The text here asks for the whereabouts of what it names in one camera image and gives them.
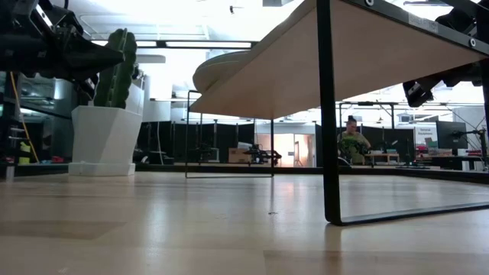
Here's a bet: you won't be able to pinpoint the black table frame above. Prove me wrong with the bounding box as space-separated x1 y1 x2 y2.
0 72 489 185

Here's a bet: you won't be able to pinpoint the white plant pot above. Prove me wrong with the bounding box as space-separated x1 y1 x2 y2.
67 105 143 177

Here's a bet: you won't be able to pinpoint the wooden shelf black metal legs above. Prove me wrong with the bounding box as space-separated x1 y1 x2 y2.
185 0 489 227

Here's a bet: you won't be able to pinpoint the green cactus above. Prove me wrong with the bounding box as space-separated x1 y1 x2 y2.
93 27 138 110

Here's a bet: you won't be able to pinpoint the person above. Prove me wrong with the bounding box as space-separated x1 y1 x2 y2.
336 115 371 166

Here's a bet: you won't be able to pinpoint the cardboard box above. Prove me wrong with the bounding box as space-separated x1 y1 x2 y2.
228 147 253 164

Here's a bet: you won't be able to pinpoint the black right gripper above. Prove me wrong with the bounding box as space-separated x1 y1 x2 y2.
403 63 483 108

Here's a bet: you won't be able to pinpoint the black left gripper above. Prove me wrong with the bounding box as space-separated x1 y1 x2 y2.
0 0 126 82

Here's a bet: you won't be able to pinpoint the black computer monitor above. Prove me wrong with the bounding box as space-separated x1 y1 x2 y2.
436 121 469 150

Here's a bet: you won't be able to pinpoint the wooden background table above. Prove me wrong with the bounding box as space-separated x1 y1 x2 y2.
364 151 401 165

